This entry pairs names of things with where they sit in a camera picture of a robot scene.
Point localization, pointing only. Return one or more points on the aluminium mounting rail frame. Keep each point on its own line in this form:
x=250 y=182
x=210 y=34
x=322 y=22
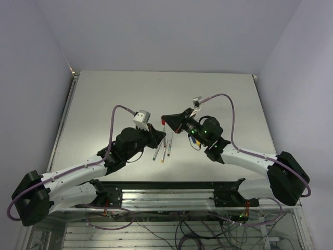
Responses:
x=164 y=218

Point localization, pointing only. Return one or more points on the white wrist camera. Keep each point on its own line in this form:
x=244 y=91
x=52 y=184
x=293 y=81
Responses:
x=196 y=103
x=141 y=120

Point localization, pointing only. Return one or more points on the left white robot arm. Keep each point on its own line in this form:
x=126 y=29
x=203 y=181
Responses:
x=38 y=195

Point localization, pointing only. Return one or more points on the yellow marker pen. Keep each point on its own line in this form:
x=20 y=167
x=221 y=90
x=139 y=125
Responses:
x=164 y=152

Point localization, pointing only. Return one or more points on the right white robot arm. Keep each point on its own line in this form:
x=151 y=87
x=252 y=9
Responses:
x=282 y=177

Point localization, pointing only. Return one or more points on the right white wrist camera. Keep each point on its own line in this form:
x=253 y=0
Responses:
x=196 y=103

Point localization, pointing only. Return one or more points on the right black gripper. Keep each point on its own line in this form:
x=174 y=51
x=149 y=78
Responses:
x=177 y=123

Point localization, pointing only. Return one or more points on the blue marker pen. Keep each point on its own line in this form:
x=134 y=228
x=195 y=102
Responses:
x=170 y=145

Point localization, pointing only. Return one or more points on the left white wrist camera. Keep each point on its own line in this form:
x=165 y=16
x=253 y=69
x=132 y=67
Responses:
x=141 y=120

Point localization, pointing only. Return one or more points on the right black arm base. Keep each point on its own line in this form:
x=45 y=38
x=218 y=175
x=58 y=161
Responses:
x=226 y=194

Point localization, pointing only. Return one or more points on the green marker pen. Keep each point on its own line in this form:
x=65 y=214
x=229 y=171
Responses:
x=157 y=151

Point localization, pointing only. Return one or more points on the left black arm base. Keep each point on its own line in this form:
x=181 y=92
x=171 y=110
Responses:
x=109 y=195

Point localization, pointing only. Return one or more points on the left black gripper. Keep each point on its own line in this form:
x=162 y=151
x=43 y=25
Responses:
x=153 y=135

